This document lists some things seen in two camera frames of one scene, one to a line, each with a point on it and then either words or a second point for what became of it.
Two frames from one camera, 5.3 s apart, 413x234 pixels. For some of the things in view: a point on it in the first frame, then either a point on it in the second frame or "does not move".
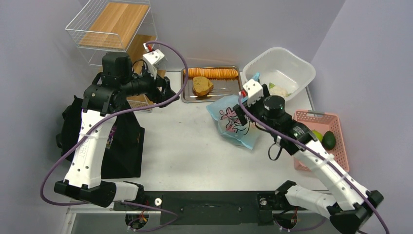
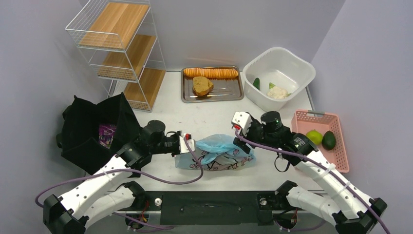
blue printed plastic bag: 221,108 -> 216,152
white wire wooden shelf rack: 101,27 does not move
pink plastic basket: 319,121 does not move
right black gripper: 241,113 -> 253,124
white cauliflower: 275,90 does not move
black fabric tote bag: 122,155 does not move
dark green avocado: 328,140 does not move
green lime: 319,136 does not move
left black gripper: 157,95 -> 177,136
